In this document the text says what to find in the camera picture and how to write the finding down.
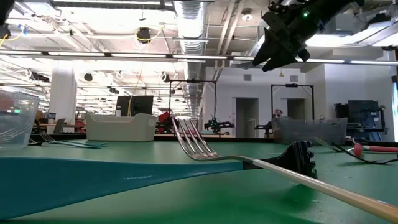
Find white plastic bin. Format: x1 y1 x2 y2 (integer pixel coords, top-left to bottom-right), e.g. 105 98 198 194
85 113 158 142

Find dark smoky plastic bin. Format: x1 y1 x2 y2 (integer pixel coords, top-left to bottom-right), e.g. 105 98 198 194
271 116 348 146

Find long ceiling light strip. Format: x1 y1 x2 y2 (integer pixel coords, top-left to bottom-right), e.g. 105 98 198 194
0 49 398 67

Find white pillar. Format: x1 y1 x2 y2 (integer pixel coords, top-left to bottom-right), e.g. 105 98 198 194
49 60 78 134

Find dark workstation with monitor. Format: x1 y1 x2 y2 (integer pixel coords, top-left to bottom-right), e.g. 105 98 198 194
334 99 387 141

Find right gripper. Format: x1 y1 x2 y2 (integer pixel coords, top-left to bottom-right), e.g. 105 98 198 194
252 1 324 72

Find black stand frame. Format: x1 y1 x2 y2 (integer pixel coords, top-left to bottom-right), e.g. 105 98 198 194
169 79 218 138
271 83 315 119

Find red cabinet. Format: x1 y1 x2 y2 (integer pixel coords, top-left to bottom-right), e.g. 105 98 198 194
157 111 172 134

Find silver fork with orange handle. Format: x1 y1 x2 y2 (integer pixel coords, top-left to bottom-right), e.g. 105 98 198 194
170 117 398 223

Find silver ceiling duct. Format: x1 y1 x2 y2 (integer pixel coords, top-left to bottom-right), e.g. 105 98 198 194
172 0 208 114

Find green table mat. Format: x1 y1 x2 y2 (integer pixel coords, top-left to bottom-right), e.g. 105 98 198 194
0 138 398 224

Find clear plastic bin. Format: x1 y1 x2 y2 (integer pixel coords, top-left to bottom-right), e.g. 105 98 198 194
0 89 40 151

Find black monitor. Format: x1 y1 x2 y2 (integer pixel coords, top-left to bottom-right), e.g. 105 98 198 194
115 95 155 118

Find black hanging ceiling device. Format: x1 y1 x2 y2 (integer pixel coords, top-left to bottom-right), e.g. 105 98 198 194
136 27 152 44

